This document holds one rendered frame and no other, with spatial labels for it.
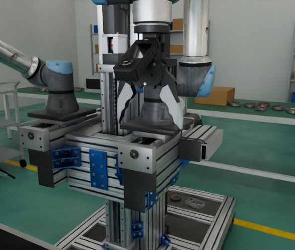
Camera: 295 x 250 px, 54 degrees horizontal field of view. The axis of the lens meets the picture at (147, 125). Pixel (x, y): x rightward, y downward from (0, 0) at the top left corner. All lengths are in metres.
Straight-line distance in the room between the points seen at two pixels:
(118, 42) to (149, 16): 0.70
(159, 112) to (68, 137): 0.46
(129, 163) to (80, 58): 8.14
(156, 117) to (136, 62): 0.58
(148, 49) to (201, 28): 0.50
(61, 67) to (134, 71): 0.87
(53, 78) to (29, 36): 6.62
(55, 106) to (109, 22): 0.44
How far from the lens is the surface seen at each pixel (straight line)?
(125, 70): 0.49
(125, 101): 0.61
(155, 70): 0.56
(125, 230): 1.51
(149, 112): 1.08
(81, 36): 9.03
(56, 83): 1.35
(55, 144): 1.31
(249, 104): 3.13
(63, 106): 1.36
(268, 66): 6.90
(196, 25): 1.02
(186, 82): 1.03
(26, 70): 1.43
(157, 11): 0.57
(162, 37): 0.61
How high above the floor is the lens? 1.30
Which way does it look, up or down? 14 degrees down
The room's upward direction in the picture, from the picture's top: straight up
